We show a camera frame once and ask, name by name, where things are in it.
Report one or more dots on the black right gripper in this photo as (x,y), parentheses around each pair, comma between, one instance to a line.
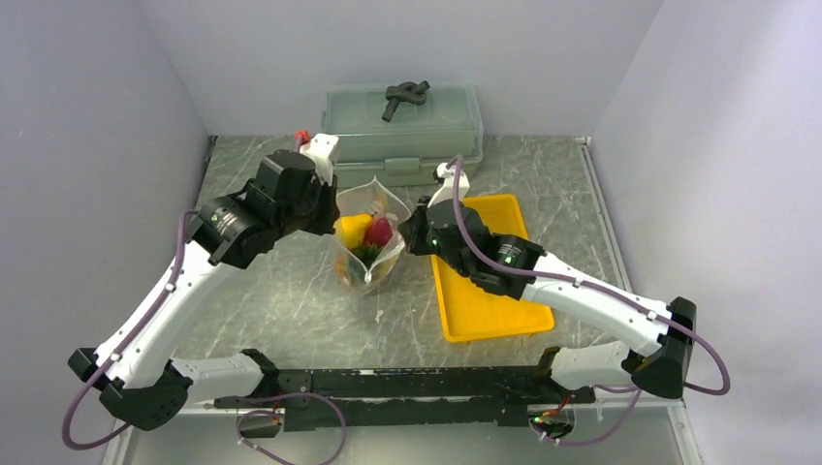
(412,229)

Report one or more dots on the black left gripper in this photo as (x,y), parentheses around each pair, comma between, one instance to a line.
(331,212)

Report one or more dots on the purple toy sweet potato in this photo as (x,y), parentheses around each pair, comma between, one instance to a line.
(378,233)

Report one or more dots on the clear zip top bag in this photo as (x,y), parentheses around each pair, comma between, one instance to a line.
(377,200)

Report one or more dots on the yellow toy pear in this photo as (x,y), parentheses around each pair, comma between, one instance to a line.
(350,230)

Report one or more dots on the orange toy pineapple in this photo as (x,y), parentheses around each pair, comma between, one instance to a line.
(362,268)

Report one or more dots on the yellow plastic tray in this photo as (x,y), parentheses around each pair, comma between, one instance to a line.
(469,314)

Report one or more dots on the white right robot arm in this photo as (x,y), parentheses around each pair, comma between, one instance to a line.
(653,339)

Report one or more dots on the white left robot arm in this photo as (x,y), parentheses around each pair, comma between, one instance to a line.
(139,379)

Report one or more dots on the green translucent storage box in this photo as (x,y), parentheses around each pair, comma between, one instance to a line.
(402,144)

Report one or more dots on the dark knotted rubber tube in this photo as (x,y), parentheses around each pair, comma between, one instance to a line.
(409,92)

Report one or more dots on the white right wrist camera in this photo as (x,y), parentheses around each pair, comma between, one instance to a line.
(453,184)

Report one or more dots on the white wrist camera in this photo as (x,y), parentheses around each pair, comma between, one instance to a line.
(453,184)
(321,149)

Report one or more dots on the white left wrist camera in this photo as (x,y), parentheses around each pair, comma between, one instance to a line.
(321,149)

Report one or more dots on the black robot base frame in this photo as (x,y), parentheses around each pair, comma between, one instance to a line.
(504,395)

